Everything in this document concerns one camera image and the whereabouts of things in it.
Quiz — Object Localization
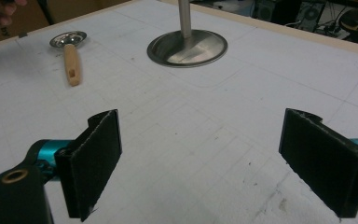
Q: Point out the cables on floor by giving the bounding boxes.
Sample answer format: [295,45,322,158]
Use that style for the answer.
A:
[285,6,351,40]

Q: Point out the metal ladle with wooden handle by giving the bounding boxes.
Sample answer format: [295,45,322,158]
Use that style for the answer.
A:
[48,30,88,88]

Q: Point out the cardboard box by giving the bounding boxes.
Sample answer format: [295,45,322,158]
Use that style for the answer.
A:
[0,0,138,48]

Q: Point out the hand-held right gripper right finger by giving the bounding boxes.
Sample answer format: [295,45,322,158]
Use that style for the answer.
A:
[278,107,358,219]

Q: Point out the metal stand with round base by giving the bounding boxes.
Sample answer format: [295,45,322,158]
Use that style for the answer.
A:
[146,0,229,68]

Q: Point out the black speaker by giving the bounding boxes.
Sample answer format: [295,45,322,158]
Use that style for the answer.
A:
[254,0,278,22]

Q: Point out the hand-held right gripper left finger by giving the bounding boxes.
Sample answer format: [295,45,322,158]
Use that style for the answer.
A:
[22,108,123,223]

